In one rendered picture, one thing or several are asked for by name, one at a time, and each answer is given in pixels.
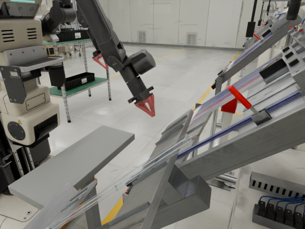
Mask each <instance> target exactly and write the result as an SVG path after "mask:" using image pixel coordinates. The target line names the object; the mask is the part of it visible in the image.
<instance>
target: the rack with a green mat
mask: <svg viewBox="0 0 305 229"><path fill-rule="evenodd" d="M90 42H92V41H91V39H83V40H73V41H66V42H48V41H43V45H45V46H46V47H53V48H54V54H55V56H59V53H58V47H62V46H68V45H77V44H82V49H83V56H84V65H85V72H88V67H87V59H86V52H85V45H84V44H85V43H90ZM106 72H107V79H106V78H99V77H95V81H92V82H90V83H87V84H84V85H82V86H79V87H76V88H74V89H71V90H68V91H65V87H64V85H63V86H62V87H61V90H58V88H57V86H55V87H52V88H50V89H49V90H50V96H53V97H57V98H62V99H63V100H64V106H65V111H66V116H67V121H68V123H70V122H71V120H70V115H69V108H68V102H67V98H69V97H71V96H74V95H76V94H79V93H81V92H84V91H86V90H88V93H89V97H91V91H90V89H91V88H93V87H96V86H98V85H101V84H103V83H106V82H107V83H108V96H109V100H112V99H111V89H110V78H109V67H108V69H106ZM36 81H37V84H41V83H40V79H39V77H38V78H36Z"/></svg>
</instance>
